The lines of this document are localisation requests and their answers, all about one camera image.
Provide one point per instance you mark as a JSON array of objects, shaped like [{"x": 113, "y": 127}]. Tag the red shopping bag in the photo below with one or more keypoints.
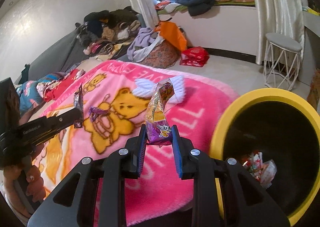
[{"x": 195, "y": 57}]

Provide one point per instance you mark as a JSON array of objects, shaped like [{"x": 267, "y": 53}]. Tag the blue patterned pillow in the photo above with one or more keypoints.
[{"x": 30, "y": 93}]

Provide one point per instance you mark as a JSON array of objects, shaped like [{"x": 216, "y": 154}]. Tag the white wire frame stool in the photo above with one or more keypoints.
[{"x": 281, "y": 61}]

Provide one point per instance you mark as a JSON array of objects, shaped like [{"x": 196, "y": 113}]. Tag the grey headboard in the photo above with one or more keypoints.
[{"x": 59, "y": 57}]

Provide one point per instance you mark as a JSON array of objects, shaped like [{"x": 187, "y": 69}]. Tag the floral laundry basket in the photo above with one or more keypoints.
[{"x": 163, "y": 56}]

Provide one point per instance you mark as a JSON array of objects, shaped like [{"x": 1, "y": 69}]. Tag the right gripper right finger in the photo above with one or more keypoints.
[{"x": 224, "y": 193}]

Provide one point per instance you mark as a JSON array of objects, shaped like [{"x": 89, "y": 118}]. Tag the white plastic bag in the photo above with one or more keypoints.
[{"x": 268, "y": 173}]

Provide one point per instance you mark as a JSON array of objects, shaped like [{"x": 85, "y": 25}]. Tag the white yarn bundle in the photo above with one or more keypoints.
[{"x": 146, "y": 88}]

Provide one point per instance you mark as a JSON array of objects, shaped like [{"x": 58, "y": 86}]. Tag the orange cloth bag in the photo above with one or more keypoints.
[{"x": 172, "y": 33}]

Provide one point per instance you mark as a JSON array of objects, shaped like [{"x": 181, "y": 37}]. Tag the pile of clothes on bed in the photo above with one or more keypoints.
[{"x": 108, "y": 33}]

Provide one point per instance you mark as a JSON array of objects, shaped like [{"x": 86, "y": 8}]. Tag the purple orange snack bag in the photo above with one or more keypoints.
[{"x": 158, "y": 130}]

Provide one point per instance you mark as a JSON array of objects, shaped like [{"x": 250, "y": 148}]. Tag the right cream curtain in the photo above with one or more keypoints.
[{"x": 279, "y": 16}]

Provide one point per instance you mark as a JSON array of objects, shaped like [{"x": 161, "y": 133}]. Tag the red snack wrapper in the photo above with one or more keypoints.
[{"x": 253, "y": 164}]

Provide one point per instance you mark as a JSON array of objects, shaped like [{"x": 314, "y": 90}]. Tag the white desk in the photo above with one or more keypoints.
[{"x": 310, "y": 61}]

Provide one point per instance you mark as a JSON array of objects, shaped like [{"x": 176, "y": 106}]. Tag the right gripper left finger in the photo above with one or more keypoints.
[{"x": 72, "y": 202}]

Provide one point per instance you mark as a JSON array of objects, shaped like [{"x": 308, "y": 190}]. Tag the lavender garment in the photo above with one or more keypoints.
[{"x": 142, "y": 45}]

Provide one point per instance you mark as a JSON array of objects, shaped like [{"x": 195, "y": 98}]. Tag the camouflage bag on desk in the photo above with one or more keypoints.
[{"x": 312, "y": 5}]

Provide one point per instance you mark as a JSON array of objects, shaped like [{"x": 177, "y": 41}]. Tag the orange cardboard box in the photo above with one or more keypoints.
[{"x": 313, "y": 96}]

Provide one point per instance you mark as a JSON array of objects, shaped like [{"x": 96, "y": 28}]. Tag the pink teddy bear blanket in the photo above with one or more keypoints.
[{"x": 109, "y": 86}]

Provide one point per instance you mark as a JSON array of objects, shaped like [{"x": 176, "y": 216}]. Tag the person left hand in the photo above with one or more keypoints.
[{"x": 35, "y": 186}]

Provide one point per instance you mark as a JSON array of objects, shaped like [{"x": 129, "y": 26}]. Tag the yellow rimmed black trash bin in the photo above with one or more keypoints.
[{"x": 285, "y": 129}]

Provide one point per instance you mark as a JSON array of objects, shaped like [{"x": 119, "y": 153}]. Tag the red garment on bed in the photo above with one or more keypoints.
[{"x": 55, "y": 89}]

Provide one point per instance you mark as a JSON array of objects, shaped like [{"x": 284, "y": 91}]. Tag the purple candy wrapper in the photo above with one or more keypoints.
[{"x": 94, "y": 112}]

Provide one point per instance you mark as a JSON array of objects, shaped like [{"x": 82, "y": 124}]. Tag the dark purple small wrapper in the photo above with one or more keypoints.
[{"x": 79, "y": 105}]

